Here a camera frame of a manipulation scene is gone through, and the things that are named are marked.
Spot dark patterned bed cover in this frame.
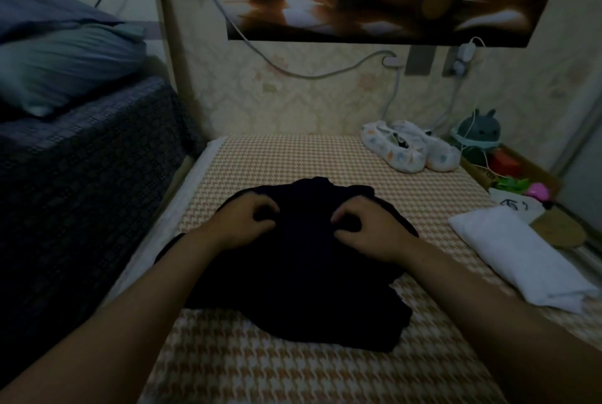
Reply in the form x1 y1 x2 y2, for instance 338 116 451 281
0 74 203 391

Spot black tree print t-shirt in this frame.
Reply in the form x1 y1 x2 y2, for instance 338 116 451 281
155 176 421 353

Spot blue pillow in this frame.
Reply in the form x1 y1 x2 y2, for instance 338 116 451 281
0 0 124 43

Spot grey-green pillow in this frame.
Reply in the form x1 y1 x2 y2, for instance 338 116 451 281
0 25 149 118

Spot pink ball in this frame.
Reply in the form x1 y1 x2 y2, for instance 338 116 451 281
527 181 551 203

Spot white polo shirt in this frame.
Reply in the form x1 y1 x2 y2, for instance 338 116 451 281
448 206 600 314

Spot red toy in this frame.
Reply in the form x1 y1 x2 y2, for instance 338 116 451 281
489 150 523 177

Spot thin white charger cable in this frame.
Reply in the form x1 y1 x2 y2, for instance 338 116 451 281
428 74 476 132

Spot wooden bedside tray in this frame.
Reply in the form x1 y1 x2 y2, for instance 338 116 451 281
461 145 589 250

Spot grey wall socket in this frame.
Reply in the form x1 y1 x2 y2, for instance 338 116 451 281
404 46 436 77

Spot white charger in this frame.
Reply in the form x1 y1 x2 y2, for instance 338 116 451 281
453 42 477 77

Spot teal round bunny lamp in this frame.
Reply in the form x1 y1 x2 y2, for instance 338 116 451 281
451 109 502 151

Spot person's left hand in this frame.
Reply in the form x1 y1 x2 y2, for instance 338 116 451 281
202 192 282 252

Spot person's left forearm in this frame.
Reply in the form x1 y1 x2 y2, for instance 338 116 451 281
0 234 227 404

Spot person's right forearm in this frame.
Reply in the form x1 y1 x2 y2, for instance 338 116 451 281
399 244 602 404

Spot green toy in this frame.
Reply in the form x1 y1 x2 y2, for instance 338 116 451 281
494 176 530 195

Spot person's right hand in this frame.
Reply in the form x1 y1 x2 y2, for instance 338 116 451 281
329 195 420 267

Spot grey sliding door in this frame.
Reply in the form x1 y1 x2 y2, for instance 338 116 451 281
555 79 602 259

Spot white printed card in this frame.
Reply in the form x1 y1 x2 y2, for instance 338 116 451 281
487 187 547 224

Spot long white cable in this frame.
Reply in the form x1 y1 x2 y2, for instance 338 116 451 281
183 0 406 81

